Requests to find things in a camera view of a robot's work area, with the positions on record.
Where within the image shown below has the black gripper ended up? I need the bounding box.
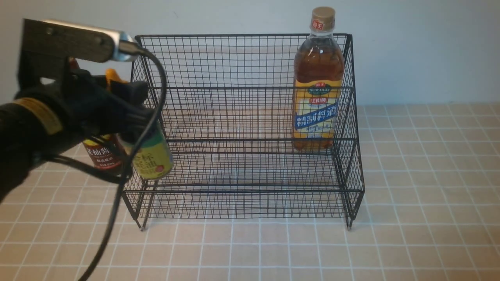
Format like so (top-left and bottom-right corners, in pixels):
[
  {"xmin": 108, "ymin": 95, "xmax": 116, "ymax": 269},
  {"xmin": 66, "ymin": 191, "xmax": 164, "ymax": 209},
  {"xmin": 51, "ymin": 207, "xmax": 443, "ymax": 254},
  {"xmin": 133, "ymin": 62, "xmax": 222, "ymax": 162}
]
[{"xmin": 59, "ymin": 69, "xmax": 154, "ymax": 143}]

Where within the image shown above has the dark soy sauce bottle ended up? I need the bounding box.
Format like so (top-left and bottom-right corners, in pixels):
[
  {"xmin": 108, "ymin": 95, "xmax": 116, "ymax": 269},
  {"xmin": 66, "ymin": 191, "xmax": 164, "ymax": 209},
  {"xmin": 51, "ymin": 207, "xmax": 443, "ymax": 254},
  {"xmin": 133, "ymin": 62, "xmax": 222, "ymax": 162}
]
[{"xmin": 68, "ymin": 58, "xmax": 125, "ymax": 175}]

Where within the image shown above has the small yellow-capped sesame oil bottle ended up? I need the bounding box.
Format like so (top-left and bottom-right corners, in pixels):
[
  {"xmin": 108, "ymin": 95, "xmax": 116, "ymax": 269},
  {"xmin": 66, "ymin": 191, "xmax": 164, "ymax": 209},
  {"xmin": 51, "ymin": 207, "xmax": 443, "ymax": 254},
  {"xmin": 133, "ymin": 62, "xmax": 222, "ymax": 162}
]
[{"xmin": 105, "ymin": 68, "xmax": 174, "ymax": 181}]

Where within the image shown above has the amber cooking wine bottle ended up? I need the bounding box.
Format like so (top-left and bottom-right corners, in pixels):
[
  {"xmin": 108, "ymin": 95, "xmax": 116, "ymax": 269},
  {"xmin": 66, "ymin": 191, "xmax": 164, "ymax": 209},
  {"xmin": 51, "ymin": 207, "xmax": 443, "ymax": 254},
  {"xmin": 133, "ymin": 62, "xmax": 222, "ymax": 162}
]
[{"xmin": 292, "ymin": 7, "xmax": 345, "ymax": 151}]

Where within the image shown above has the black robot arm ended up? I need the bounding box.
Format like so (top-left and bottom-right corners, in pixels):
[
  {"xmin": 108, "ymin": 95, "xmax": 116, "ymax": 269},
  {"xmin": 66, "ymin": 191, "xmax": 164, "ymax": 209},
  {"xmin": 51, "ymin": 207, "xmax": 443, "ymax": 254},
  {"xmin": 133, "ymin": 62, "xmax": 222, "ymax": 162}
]
[{"xmin": 1, "ymin": 69, "xmax": 161, "ymax": 201}]

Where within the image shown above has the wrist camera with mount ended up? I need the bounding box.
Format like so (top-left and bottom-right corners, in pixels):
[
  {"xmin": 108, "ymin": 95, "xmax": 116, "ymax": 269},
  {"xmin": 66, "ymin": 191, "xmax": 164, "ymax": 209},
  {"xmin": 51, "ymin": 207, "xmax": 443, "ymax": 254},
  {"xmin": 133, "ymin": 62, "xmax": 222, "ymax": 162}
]
[{"xmin": 17, "ymin": 18, "xmax": 136, "ymax": 91}]

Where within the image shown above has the black camera cable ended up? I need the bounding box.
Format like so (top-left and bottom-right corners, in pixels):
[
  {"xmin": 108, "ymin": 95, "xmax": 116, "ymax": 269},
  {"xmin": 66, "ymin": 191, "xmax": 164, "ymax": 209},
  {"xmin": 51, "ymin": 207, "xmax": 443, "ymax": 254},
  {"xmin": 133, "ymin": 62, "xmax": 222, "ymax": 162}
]
[{"xmin": 39, "ymin": 46, "xmax": 168, "ymax": 281}]

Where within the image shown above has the black wire mesh shelf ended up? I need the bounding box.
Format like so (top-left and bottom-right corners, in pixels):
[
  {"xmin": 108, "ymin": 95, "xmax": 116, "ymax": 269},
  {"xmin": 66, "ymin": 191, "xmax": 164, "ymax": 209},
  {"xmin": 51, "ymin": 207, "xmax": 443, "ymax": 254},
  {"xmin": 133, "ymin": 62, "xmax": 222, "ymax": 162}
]
[{"xmin": 122, "ymin": 33, "xmax": 365, "ymax": 228}]

